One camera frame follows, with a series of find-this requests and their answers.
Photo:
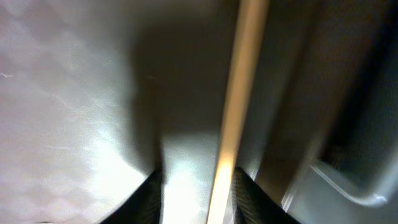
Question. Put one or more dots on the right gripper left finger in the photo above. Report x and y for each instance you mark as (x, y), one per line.
(143, 206)

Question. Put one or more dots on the grey dishwasher rack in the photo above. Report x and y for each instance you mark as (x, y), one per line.
(354, 179)

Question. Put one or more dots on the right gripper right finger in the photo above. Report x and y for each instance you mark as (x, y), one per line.
(253, 205)

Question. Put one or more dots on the brown serving tray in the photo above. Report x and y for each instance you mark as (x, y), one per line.
(95, 95)

